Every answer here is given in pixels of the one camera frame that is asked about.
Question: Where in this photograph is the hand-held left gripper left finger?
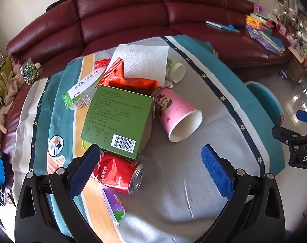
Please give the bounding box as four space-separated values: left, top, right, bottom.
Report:
15 144 103 243

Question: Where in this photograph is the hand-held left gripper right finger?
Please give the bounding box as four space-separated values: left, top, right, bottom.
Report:
199 144 286 243

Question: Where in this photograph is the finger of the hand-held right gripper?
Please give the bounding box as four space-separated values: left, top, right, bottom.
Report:
296 110 307 126
272 126 307 146

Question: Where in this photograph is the teal trash bin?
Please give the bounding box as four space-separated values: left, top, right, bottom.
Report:
245 81 285 127

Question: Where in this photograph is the yellow-green round lid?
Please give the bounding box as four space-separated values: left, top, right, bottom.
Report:
81 139 93 153

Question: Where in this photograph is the striped teal printed blanket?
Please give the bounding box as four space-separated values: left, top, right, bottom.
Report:
0 34 286 243

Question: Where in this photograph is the red soda can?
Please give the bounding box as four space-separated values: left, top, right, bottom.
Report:
91 152 144 196

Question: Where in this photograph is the purple snack packet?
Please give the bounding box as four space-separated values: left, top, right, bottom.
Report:
100 186 126 226

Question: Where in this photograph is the wooden side cabinet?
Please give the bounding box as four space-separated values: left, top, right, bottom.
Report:
285 45 307 91

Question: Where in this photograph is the green cardboard box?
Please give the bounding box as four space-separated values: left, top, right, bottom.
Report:
80 84 155 160

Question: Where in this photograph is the pink paper cup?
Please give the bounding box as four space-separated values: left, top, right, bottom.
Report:
151 86 203 143

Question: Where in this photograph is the white green medicine box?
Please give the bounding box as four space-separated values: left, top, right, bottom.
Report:
61 67 107 111

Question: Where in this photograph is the purple patterned cloth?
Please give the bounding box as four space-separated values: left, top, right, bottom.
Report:
248 28 286 55

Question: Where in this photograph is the orange snack packet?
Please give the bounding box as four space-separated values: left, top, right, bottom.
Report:
103 58 159 98

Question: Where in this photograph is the white plastic bottle green band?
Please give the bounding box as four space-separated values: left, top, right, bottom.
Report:
165 58 186 83

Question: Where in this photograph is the pile of colourful toys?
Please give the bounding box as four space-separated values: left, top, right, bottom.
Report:
245 2 276 34

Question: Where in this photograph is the jar of colourful beads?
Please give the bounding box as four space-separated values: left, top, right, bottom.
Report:
19 58 41 86

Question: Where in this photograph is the glass display cabinet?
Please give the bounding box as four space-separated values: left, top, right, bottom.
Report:
256 0 307 45

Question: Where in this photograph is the white paper towel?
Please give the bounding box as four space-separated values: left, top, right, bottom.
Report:
108 44 169 86

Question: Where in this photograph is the thin light blue book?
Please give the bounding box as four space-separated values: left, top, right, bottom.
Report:
205 20 241 34

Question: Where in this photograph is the dark red leather sofa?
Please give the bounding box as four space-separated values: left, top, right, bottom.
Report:
0 0 299 173

